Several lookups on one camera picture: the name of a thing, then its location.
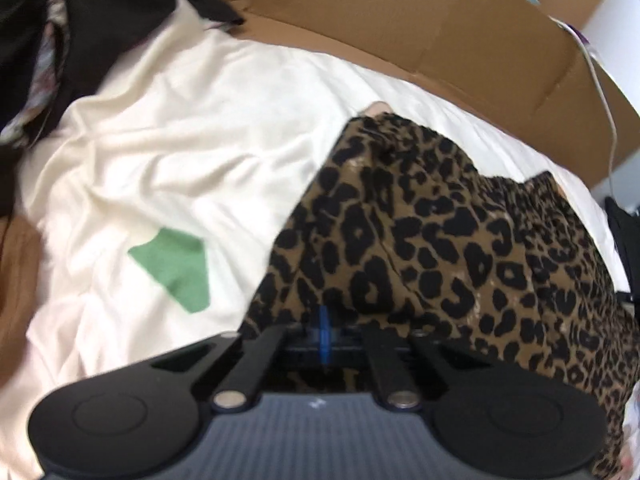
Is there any leopard print garment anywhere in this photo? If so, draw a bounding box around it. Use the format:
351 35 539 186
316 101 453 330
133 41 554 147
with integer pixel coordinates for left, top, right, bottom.
241 114 639 479

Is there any black clothes pile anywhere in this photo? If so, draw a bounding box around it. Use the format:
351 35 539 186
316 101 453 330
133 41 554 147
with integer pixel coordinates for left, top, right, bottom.
1 0 244 216

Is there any cream cartoon print bedsheet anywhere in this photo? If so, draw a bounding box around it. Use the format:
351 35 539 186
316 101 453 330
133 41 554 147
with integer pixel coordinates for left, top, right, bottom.
1 0 628 479

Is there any black bag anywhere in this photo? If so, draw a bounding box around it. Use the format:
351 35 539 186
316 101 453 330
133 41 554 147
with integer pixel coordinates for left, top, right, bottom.
604 196 640 295

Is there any brown cardboard sheet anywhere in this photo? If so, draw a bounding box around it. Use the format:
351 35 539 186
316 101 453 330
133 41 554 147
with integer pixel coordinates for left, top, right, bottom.
228 0 639 185

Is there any white cable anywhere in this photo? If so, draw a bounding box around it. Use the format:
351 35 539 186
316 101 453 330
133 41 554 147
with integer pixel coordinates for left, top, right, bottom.
549 15 618 201

